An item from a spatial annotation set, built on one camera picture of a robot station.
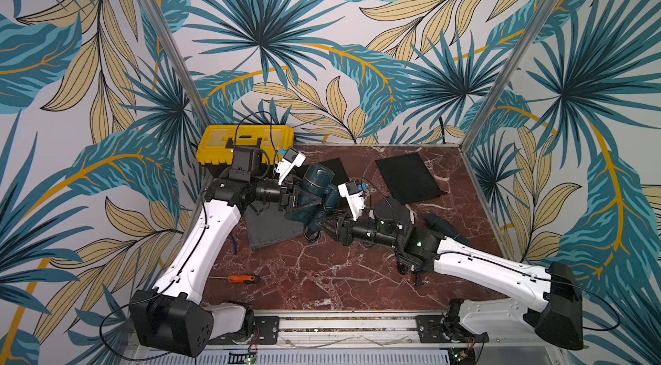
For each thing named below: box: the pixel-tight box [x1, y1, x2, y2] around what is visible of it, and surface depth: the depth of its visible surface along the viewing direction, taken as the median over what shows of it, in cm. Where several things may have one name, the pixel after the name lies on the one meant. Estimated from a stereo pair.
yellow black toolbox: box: [196, 124, 295, 177], surface depth 100 cm
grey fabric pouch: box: [243, 199, 306, 251], surface depth 91 cm
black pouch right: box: [375, 151, 446, 205], surface depth 112 cm
